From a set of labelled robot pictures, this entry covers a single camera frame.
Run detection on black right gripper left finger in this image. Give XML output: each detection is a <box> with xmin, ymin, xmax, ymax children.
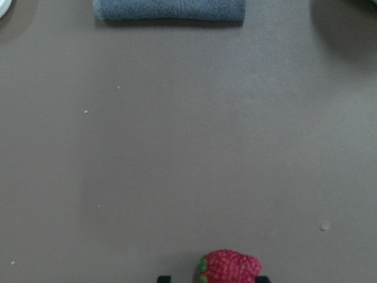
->
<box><xmin>157</xmin><ymin>275</ymin><xmax>171</xmax><ymax>283</ymax></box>

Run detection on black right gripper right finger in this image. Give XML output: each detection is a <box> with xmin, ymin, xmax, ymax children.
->
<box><xmin>256</xmin><ymin>276</ymin><xmax>271</xmax><ymax>283</ymax></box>

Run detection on red strawberry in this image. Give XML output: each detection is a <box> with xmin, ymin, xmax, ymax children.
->
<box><xmin>197</xmin><ymin>249</ymin><xmax>262</xmax><ymax>283</ymax></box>

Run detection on grey folded cloth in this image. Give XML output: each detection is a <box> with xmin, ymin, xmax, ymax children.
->
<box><xmin>92</xmin><ymin>0</ymin><xmax>246</xmax><ymax>22</ymax></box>

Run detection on cream rabbit tray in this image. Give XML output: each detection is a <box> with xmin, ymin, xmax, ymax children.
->
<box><xmin>0</xmin><ymin>0</ymin><xmax>12</xmax><ymax>18</ymax></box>

